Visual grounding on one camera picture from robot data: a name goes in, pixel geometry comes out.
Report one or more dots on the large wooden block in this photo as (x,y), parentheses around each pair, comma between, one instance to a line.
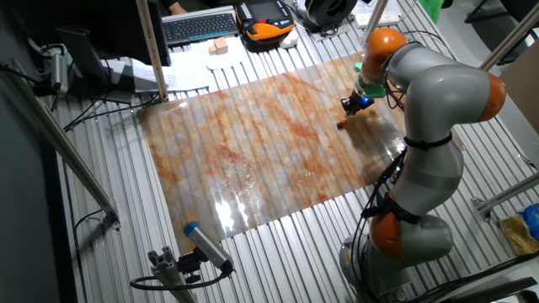
(221,45)

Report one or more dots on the orange black teach pendant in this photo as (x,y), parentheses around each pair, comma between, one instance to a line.
(265,29)

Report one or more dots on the medium wooden cube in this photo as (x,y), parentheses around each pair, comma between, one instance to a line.
(212,50)

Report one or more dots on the white paper sheets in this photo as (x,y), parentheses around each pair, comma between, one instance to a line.
(189,67)

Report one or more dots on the slanted aluminium frame bar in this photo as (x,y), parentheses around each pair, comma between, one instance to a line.
(505,46)

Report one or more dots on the yellow plastic bag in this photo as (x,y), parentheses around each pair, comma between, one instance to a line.
(518,235)

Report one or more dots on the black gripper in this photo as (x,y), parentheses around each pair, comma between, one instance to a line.
(357,104)

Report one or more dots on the orange marble pattern mat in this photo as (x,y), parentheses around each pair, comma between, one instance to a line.
(252,147)

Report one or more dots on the tall aluminium profile post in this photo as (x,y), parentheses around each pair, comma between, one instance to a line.
(151,50)

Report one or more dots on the thin aluminium post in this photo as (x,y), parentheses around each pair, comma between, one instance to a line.
(375,19)

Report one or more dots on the silver camera with blue cap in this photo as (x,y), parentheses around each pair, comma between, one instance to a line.
(206,246)

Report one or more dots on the blue plastic bag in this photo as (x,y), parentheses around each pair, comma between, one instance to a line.
(531,219)

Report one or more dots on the green cloth item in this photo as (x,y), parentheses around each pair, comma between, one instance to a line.
(431,8)

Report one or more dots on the black computer monitor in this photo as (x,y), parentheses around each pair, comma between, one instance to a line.
(118,29)

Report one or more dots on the black office chair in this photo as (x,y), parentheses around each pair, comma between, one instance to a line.
(520,8)

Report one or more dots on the dark metal bar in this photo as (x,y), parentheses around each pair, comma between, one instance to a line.
(497,290)

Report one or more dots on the black camera clamp bracket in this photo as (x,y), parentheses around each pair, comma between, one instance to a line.
(189,265)

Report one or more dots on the white rounded object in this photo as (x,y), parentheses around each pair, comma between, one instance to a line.
(289,40)

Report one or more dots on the brown cardboard panel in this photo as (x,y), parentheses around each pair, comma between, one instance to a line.
(524,88)

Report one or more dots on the black computer keyboard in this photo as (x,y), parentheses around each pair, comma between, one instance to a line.
(198,27)

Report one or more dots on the long diagonal aluminium beam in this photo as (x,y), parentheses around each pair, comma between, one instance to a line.
(63,147)

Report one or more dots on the white power strip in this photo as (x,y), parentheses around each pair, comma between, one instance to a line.
(389,19)

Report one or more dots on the aluminium frame bar with bracket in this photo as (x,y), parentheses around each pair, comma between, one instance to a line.
(509,193)

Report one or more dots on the short aluminium profile stub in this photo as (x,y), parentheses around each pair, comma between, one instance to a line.
(168,273)

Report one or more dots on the bare person hand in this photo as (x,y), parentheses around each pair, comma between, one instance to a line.
(177,8)

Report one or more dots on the green camera mount plate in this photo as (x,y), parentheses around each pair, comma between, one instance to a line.
(375,90)

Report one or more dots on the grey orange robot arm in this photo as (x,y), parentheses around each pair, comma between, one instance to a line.
(438,101)

